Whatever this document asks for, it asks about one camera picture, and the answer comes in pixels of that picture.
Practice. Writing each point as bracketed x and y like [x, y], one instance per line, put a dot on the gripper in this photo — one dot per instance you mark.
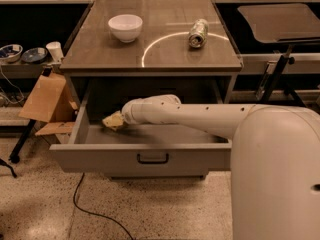
[132, 113]

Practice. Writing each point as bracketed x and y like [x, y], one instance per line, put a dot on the green yellow sponge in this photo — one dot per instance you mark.
[116, 128]

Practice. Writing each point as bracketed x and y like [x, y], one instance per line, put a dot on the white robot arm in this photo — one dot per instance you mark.
[275, 160]

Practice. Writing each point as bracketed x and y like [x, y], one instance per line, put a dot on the open grey top drawer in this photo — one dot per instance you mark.
[139, 150]

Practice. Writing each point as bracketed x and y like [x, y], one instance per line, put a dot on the grey drawer cabinet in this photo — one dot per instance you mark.
[159, 61]

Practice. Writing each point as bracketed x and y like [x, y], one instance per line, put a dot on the cardboard box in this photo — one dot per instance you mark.
[51, 102]

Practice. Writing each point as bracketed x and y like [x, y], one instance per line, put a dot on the white ceramic bowl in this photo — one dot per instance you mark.
[125, 27]

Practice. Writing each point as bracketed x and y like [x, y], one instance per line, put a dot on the white paper cup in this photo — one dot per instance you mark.
[55, 50]

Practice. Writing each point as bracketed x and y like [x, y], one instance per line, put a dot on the dark blue plate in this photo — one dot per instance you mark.
[34, 55]

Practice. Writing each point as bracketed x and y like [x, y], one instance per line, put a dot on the black left stand leg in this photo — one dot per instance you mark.
[14, 156]

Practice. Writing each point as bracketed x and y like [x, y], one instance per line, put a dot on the crushed metal can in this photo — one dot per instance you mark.
[198, 33]

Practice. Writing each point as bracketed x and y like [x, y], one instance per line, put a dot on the blue patterned bowl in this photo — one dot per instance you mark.
[10, 53]

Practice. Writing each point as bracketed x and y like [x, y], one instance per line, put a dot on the grey tray on stand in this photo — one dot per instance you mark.
[277, 23]

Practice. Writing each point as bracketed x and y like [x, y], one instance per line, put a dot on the black drawer handle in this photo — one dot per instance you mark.
[152, 159]

